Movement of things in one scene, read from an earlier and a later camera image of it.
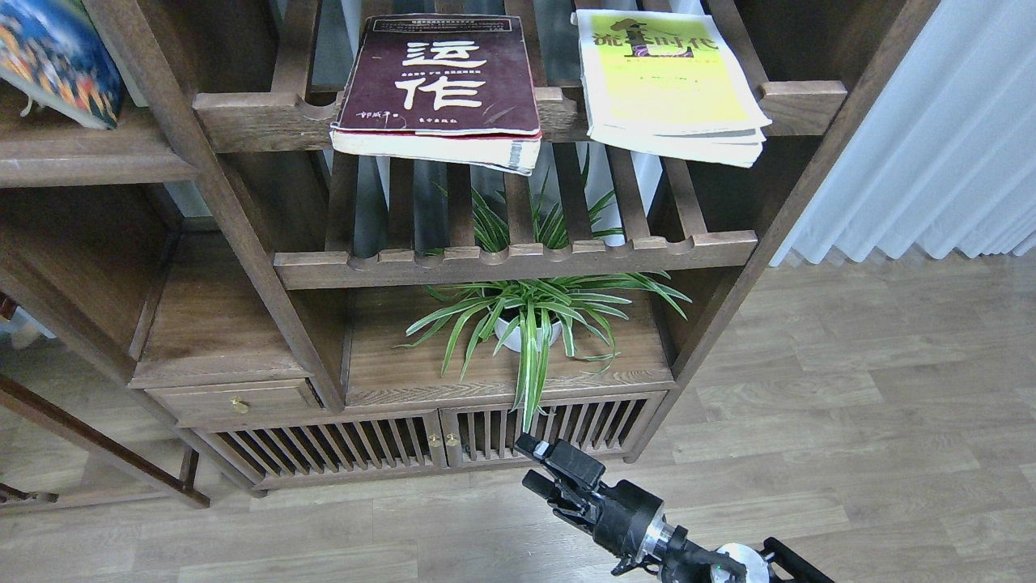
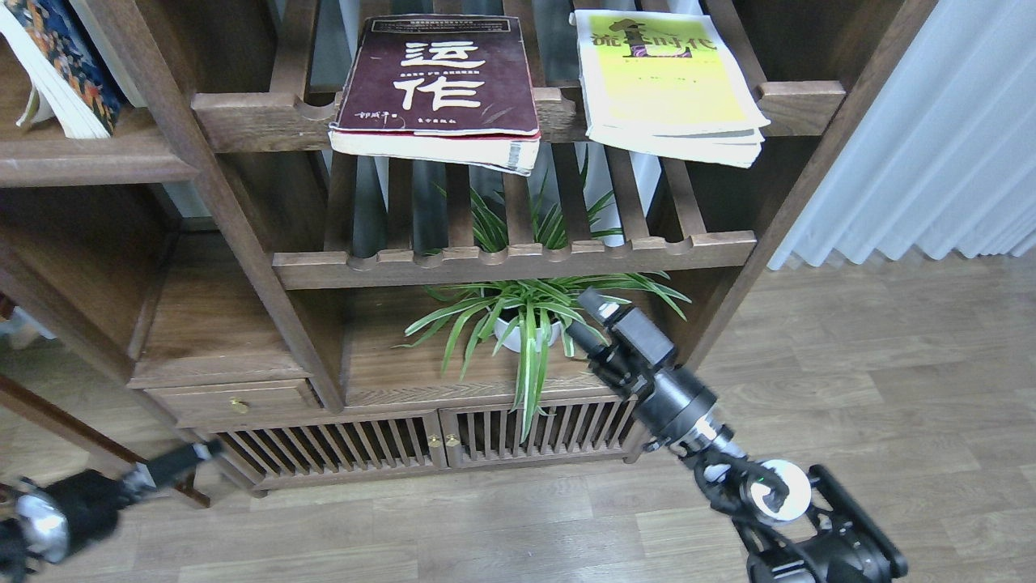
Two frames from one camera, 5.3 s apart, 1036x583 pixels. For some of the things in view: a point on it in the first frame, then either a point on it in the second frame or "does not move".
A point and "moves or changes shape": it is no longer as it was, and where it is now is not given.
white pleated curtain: x=945 y=159 does not move
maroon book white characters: x=453 y=88 does not move
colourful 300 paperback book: x=53 y=49 moves or changes shape
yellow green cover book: x=668 y=85 does not move
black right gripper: x=626 y=512 → x=674 y=404
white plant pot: x=513 y=339 does not move
